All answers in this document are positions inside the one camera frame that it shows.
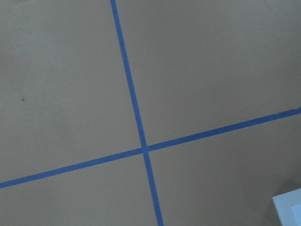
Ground light blue foam block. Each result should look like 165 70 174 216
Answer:
272 189 301 226

